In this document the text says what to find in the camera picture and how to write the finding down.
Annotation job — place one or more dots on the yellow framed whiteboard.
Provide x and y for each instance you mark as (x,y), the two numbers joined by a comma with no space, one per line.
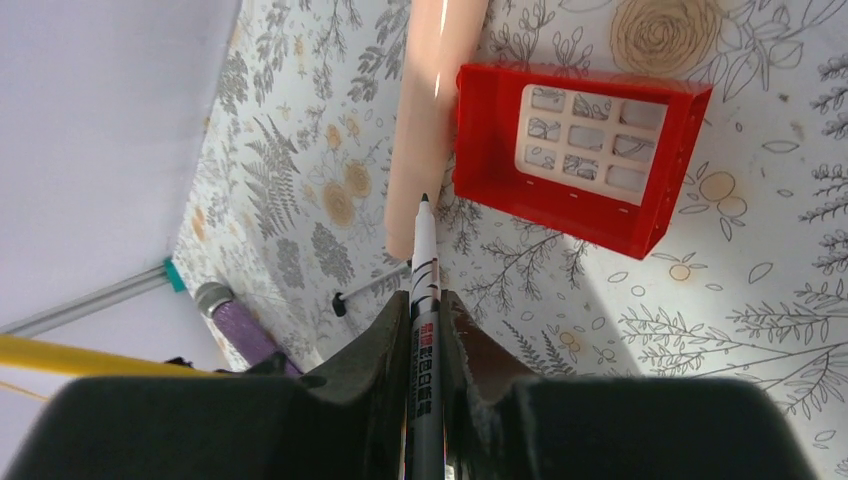
(46,357)

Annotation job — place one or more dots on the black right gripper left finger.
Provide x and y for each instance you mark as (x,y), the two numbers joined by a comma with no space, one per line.
(133,419)

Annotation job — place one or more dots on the pink peach cylinder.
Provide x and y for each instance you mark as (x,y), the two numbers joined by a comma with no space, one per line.
(442,36)

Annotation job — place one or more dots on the purple glitter microphone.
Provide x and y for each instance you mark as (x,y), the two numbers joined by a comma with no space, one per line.
(234,320)

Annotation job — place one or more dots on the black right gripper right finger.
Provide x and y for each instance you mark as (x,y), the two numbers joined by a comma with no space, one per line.
(507,422)

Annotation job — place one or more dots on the teal corner clip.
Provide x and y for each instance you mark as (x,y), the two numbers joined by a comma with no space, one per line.
(173,276)

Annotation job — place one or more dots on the green capped whiteboard marker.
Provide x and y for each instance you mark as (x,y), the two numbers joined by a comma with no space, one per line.
(425,451)

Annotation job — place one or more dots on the red plastic frame box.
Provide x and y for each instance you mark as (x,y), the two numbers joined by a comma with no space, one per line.
(600,156)

